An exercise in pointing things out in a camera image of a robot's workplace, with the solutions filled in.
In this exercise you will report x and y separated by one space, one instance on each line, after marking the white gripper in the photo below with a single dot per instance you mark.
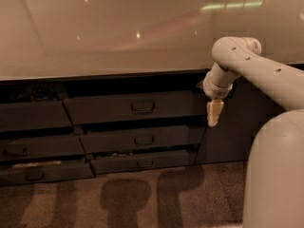
217 90

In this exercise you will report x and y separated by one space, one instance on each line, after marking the dark grey drawer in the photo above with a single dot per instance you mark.
40 147
32 115
139 162
141 138
66 170
128 107

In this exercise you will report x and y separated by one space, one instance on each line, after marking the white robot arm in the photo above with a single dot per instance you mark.
274 187

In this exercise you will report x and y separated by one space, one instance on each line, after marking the objects in top left drawer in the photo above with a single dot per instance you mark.
31 94

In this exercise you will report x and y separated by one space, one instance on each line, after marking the dark grey cabinet door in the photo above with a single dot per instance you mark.
245 111

